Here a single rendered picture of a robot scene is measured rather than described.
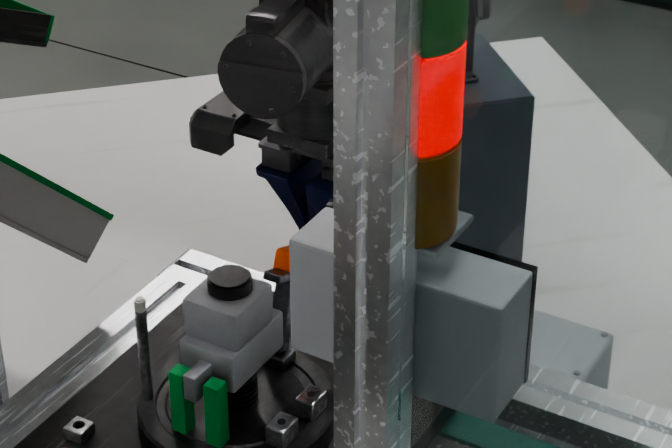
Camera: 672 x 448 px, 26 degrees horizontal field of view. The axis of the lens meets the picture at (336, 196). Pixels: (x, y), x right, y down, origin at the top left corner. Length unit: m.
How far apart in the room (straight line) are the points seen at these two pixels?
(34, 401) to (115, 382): 0.06
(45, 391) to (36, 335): 0.23
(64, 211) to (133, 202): 0.37
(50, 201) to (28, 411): 0.16
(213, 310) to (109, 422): 0.14
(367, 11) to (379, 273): 0.13
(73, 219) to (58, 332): 0.20
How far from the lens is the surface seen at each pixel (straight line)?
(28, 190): 1.12
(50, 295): 1.39
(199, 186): 1.54
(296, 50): 0.89
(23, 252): 1.45
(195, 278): 1.21
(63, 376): 1.12
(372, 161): 0.65
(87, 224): 1.18
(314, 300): 0.75
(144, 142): 1.63
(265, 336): 0.99
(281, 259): 1.03
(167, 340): 1.13
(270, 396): 1.03
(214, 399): 0.97
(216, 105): 1.05
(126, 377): 1.09
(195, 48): 3.87
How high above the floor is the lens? 1.64
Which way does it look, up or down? 31 degrees down
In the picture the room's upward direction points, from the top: straight up
